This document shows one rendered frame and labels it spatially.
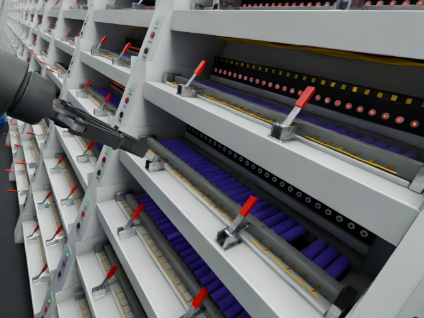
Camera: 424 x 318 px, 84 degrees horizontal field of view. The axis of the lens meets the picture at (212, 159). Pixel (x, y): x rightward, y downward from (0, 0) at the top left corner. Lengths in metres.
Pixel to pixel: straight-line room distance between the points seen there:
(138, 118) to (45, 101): 0.31
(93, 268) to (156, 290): 0.32
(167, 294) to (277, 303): 0.26
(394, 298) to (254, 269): 0.17
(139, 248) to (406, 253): 0.51
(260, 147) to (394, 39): 0.20
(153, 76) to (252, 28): 0.31
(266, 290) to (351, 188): 0.17
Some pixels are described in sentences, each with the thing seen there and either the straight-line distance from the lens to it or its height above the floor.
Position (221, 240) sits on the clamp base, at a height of 0.89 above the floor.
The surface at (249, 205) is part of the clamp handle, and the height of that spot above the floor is 0.97.
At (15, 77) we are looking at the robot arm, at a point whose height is 1.00.
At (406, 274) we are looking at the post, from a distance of 0.30.
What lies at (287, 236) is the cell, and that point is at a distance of 0.44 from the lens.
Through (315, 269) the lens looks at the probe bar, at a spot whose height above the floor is 0.94.
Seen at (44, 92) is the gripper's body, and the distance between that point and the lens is 0.44.
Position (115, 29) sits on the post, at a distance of 1.39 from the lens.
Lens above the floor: 1.07
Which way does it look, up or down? 10 degrees down
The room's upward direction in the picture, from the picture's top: 25 degrees clockwise
